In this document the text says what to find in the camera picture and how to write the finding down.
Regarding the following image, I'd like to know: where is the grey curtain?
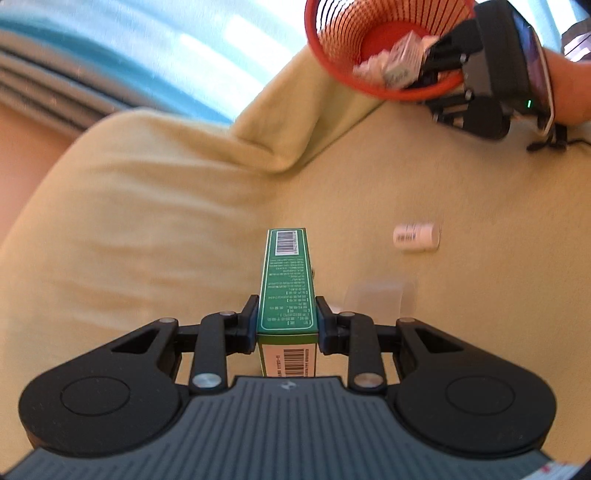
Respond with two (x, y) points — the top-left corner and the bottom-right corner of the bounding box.
(0, 28), (121, 134)

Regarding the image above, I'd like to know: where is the green medicine box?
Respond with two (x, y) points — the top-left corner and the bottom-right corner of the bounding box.
(255, 227), (320, 379)

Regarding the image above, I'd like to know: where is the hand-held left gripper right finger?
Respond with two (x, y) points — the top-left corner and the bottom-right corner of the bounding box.
(315, 295), (467, 394)

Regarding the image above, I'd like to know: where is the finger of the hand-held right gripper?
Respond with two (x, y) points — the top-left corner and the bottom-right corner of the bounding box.
(416, 18), (483, 88)
(425, 88), (476, 130)

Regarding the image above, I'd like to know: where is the black strap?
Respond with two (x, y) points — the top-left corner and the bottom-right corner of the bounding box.
(526, 122), (591, 153)

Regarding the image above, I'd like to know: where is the blue star curtain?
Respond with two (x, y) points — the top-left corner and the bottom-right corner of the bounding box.
(0, 0), (324, 125)

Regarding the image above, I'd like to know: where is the person's right forearm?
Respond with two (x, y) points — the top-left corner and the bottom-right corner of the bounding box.
(542, 46), (591, 125)

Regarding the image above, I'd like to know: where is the red plastic mesh basket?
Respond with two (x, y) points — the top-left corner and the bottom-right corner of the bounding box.
(305, 0), (481, 102)

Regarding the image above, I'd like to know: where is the white crumpled plastic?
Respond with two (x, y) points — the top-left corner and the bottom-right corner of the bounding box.
(353, 51), (393, 84)

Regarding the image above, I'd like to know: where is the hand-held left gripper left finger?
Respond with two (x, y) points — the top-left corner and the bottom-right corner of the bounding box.
(108, 294), (260, 395)

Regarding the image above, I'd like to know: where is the white pill bottle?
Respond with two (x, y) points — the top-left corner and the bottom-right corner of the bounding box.
(392, 222), (439, 252)

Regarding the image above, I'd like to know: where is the pink medicine box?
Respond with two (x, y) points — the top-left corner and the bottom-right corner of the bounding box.
(382, 31), (432, 89)

